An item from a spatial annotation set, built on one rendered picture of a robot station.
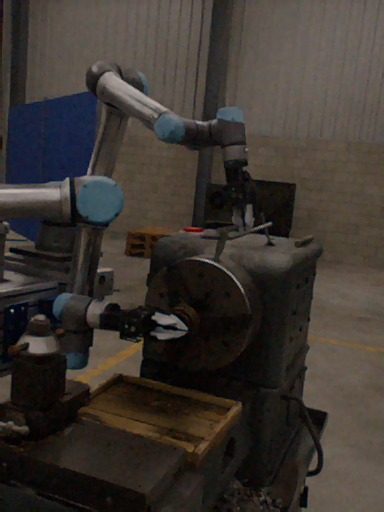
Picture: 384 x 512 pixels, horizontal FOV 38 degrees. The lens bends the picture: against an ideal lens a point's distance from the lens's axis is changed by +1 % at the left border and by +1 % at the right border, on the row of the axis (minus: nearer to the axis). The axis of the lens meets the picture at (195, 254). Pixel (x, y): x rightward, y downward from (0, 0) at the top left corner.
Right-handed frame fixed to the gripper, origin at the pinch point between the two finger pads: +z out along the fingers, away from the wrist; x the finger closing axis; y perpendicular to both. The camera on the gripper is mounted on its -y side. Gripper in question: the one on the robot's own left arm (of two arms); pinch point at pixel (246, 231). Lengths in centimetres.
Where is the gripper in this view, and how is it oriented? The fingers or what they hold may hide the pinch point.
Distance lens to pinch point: 162.6
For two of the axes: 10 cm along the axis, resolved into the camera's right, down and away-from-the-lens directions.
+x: 9.2, -1.0, -3.8
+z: 1.2, 9.9, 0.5
